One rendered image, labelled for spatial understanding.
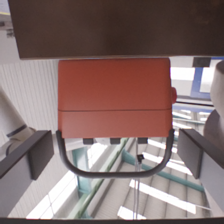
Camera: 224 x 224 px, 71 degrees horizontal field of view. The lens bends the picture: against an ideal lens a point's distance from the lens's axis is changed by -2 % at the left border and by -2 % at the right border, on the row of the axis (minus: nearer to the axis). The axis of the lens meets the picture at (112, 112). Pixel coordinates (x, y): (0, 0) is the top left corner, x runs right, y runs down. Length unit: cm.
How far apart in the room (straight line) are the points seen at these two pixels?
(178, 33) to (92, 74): 13
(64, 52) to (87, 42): 3
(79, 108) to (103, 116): 4
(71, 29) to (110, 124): 14
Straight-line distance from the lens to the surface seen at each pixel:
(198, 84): 572
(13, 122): 100
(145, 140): 33
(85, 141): 33
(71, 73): 25
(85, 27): 23
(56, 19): 24
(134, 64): 24
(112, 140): 33
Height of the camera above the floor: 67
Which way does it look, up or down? 22 degrees up
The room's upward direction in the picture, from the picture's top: 179 degrees clockwise
